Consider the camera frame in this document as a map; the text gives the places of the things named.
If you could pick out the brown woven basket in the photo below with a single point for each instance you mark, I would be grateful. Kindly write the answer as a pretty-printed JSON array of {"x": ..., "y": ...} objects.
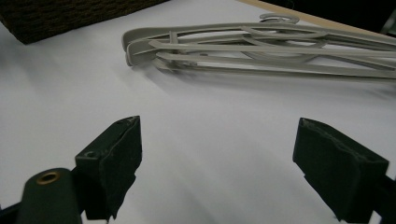
[{"x": 62, "y": 15}]

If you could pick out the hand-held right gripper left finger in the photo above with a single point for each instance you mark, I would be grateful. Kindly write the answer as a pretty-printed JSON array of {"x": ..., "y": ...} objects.
[{"x": 112, "y": 161}]

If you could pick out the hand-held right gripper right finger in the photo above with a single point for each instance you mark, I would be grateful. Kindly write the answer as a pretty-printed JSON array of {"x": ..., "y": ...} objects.
[{"x": 339, "y": 168}]

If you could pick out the grey plastic hanger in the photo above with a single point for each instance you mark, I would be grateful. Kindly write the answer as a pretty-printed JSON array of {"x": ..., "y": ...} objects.
[
  {"x": 280, "y": 70},
  {"x": 137, "y": 47},
  {"x": 146, "y": 31}
]

